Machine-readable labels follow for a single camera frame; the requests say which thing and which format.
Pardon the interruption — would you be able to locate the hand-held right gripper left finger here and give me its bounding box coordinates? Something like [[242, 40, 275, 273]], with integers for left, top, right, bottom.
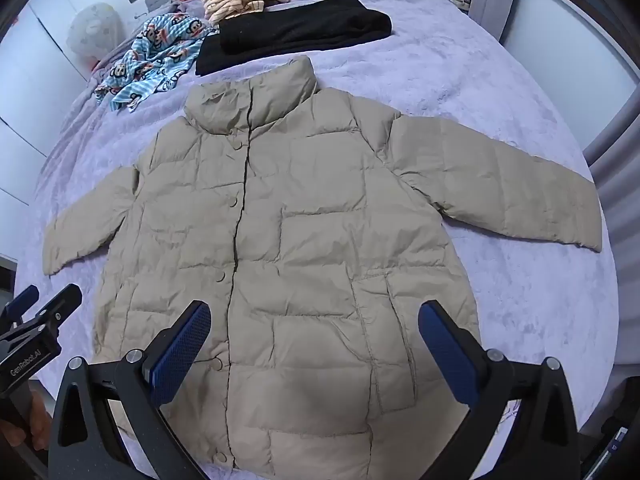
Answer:
[[47, 300, 213, 480]]

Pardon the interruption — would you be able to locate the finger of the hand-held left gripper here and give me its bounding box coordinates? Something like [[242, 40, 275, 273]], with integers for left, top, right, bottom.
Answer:
[[0, 285, 41, 330], [27, 283, 84, 343]]

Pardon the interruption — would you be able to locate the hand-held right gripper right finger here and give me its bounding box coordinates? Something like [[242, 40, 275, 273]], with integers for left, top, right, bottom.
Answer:
[[417, 300, 583, 480]]

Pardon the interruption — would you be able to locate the beige puffer jacket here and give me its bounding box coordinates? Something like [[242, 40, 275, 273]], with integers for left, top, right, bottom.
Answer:
[[42, 56, 603, 480]]

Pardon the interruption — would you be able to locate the person's left hand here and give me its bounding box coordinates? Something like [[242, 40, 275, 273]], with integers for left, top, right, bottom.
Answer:
[[0, 389, 52, 453]]

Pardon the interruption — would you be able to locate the dark object with label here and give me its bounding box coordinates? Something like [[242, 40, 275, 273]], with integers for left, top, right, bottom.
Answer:
[[582, 385, 640, 480]]

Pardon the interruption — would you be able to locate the white cabinet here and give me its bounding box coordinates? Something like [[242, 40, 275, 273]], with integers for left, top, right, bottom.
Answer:
[[0, 0, 101, 261]]

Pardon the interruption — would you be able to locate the blue monkey print cloth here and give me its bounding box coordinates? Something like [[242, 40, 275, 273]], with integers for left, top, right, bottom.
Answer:
[[94, 10, 221, 113]]

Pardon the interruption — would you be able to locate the white round fan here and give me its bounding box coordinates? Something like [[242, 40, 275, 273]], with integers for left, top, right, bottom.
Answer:
[[67, 2, 123, 58]]

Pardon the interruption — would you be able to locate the black garment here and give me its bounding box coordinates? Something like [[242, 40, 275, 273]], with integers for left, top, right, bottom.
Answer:
[[196, 0, 393, 76]]

